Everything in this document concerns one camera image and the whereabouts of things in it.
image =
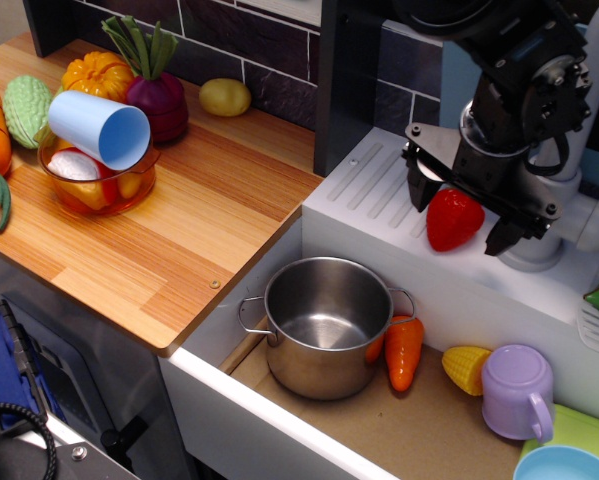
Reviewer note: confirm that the yellow toy corn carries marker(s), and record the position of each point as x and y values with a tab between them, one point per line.
463	365

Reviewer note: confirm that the green toy bitter melon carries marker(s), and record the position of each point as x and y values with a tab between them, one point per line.
26	104

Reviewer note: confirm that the light blue plastic cup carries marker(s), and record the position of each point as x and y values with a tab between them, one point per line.
115	134

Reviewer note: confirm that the purple toy beet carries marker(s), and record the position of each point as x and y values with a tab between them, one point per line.
157	93

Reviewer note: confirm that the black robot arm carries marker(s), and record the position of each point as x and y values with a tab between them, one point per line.
531	93

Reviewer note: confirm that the purple plastic mug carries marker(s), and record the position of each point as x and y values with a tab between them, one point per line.
518	394

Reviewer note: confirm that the red toy strawberry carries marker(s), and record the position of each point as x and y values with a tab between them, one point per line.
452	220

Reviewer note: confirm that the white toy garlic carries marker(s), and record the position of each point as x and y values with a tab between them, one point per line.
72	164

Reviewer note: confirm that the wooden counter top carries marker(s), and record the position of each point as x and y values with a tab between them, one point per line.
225	193

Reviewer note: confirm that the yellow toy potato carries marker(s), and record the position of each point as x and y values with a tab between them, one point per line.
225	97

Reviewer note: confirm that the grey toy faucet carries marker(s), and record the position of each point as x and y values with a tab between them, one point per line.
578	226

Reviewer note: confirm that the green plastic plate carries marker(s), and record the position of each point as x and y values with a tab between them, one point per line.
575	429

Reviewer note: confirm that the stainless steel pot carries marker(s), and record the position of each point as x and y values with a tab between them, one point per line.
324	319

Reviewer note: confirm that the light blue plastic bowl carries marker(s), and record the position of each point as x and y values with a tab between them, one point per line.
558	462

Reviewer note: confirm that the black metal gripper body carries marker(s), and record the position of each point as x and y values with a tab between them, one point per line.
496	177

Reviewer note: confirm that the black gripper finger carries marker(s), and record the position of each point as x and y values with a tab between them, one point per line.
503	235
423	184

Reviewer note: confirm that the orange transparent bowl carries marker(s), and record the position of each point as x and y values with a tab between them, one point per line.
113	192

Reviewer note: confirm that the orange toy pumpkin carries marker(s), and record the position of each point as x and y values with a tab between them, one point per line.
101	74

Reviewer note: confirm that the white toy sink unit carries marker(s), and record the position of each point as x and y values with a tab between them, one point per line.
234	417

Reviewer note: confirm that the blue plastic clamp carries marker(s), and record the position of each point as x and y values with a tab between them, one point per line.
22	381

